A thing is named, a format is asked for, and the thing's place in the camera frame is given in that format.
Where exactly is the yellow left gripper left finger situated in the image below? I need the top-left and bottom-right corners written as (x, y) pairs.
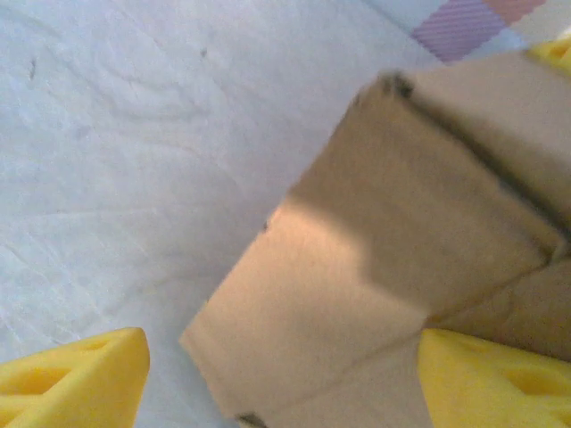
top-left (0, 327), bottom-right (151, 428)

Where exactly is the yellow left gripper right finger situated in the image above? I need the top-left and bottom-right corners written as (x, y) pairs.
top-left (417, 328), bottom-right (571, 428)

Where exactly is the brown cardboard paper box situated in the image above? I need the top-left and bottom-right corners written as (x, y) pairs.
top-left (178, 48), bottom-right (571, 428)

